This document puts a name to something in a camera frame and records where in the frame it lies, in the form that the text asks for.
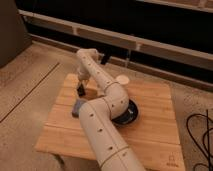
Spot dark ceramic bowl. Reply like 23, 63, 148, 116
113, 100, 139, 125

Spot black eraser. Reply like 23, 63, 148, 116
77, 83, 86, 97

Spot black cables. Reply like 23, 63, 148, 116
185, 109, 213, 171

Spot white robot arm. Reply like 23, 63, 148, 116
76, 49, 146, 171

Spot white window frame rail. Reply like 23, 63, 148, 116
19, 10, 213, 71

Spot white ceramic cup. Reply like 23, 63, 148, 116
116, 75, 130, 85

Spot dark couch corner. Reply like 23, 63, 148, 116
0, 0, 32, 68

